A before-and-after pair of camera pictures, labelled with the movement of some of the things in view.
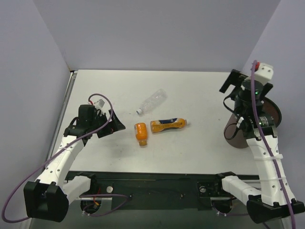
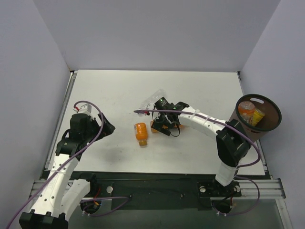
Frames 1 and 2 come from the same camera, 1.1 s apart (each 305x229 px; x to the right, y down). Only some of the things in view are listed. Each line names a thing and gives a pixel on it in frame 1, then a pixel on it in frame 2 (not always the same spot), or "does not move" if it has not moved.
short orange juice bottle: x=141 y=133 does not move
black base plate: x=138 y=190 does not move
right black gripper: x=228 y=81 to x=161 y=119
